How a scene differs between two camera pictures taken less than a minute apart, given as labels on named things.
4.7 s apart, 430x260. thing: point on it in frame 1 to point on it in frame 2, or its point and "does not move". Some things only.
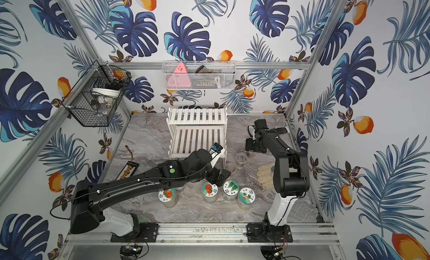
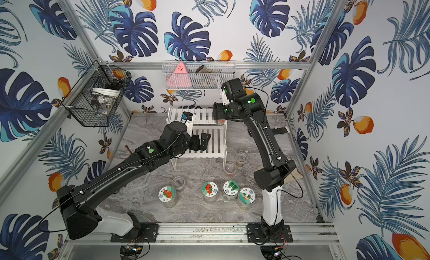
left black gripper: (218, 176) to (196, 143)
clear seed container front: (230, 167) does not move
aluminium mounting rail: (210, 235) does not move
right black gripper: (249, 145) to (218, 112)
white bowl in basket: (108, 92) does not move
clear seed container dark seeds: (241, 158) does not move
